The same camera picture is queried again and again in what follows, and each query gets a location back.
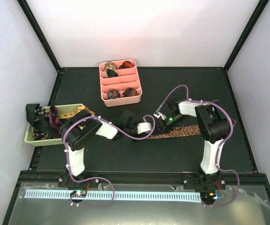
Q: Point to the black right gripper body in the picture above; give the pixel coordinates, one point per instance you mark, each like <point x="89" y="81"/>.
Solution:
<point x="167" y="126"/>

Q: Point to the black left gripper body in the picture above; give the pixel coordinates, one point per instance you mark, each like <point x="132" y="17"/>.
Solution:
<point x="127" y="129"/>

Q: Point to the brown floral necktie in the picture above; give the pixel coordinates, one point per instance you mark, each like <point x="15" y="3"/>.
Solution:
<point x="179" y="132"/>

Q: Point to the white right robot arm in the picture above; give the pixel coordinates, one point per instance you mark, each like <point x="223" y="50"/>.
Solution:
<point x="207" y="112"/>

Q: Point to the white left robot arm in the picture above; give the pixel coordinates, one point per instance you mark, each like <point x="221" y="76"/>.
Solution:
<point x="81" y="135"/>

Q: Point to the dark brown rolled tie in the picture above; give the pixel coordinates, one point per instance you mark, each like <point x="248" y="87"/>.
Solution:
<point x="130" y="92"/>

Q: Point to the blue patterned rolled tie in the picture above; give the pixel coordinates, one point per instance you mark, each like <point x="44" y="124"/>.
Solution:
<point x="113" y="94"/>

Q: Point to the pink divided organizer box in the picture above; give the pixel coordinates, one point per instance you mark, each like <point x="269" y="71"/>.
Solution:
<point x="128" y="78"/>

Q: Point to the black orange rolled tie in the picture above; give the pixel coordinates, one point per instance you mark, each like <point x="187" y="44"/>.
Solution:
<point x="126" y="64"/>

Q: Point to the floral rolled tie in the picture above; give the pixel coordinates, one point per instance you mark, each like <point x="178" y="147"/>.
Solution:
<point x="110" y="65"/>

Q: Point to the light green plastic basket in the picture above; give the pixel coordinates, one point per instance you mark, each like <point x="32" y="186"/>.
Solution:
<point x="56" y="140"/>

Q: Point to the dark striped tie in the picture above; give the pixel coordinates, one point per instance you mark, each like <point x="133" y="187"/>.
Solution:
<point x="55" y="121"/>

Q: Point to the black patterned tie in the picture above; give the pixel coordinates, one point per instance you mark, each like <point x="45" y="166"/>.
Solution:
<point x="38" y="118"/>

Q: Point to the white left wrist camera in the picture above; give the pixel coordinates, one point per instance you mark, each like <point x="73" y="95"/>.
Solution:
<point x="144" y="127"/>

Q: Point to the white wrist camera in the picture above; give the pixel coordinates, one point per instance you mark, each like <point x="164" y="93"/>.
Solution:
<point x="144" y="127"/>
<point x="159" y="115"/>

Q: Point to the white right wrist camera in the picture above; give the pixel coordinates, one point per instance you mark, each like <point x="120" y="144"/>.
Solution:
<point x="159" y="115"/>

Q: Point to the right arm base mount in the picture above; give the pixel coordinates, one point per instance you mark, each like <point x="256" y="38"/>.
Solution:
<point x="211" y="187"/>

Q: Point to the light blue cable duct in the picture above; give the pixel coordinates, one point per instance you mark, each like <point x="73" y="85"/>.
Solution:
<point x="115" y="196"/>

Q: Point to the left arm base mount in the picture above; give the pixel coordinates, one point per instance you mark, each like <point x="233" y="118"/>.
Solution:
<point x="79" y="190"/>

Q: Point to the black corner frame post right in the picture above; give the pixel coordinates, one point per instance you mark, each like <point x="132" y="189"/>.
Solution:
<point x="260" y="7"/>

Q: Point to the black corner frame post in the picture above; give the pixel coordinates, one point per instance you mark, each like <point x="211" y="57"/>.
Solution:
<point x="260" y="7"/>
<point x="39" y="33"/>

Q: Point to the black corner frame post left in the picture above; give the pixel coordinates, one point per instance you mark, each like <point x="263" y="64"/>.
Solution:
<point x="39" y="33"/>

